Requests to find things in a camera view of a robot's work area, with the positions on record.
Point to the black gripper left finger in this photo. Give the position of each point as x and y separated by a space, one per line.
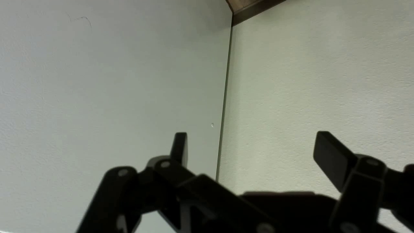
120 194

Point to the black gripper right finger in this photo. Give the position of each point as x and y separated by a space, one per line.
362 189

